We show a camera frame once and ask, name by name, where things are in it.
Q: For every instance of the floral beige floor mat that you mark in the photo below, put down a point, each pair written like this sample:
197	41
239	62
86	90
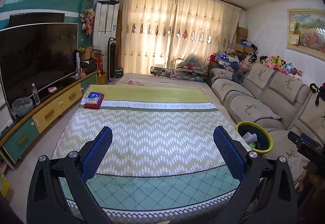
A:
139	80

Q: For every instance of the red tray with blue pack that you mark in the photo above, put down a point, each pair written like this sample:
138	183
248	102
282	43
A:
93	100

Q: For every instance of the cluttered glass low table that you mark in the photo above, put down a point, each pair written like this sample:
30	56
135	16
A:
185	70

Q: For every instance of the beige covered sofa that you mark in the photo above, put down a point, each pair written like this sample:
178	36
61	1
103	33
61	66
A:
277	102

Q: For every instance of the artificial flower decoration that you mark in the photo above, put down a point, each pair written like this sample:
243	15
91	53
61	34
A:
87	20

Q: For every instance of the yellow rim trash bin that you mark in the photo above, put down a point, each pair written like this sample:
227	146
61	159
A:
255	136

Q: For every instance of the large black television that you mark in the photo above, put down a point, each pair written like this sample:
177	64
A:
36	55

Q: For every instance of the yellow green tv cabinet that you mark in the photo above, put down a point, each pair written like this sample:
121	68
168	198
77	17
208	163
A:
21	136

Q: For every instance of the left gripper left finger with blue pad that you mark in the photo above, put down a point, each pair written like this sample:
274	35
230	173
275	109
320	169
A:
46	199

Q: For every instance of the stacked cardboard boxes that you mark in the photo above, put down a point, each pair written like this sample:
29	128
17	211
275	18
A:
242	38

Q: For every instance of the black tower fan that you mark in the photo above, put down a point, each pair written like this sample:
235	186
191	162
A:
111	60

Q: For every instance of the pile of plush toys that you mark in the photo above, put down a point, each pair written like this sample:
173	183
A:
236	63

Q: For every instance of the white standing air conditioner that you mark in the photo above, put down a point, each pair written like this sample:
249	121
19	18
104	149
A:
105	24

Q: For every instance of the framed flower painting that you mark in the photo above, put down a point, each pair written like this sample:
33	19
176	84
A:
306	31

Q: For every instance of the cream embroidered curtains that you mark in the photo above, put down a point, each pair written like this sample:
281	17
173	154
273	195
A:
167	33

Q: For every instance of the clear water bottle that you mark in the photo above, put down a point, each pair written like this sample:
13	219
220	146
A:
35	94

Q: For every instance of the black plush toy on sofa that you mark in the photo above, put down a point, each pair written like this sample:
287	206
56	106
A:
319	91

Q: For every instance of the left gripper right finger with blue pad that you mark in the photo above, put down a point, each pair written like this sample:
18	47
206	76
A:
266	193

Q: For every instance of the green patterned table cloth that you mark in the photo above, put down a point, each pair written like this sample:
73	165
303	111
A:
163	164

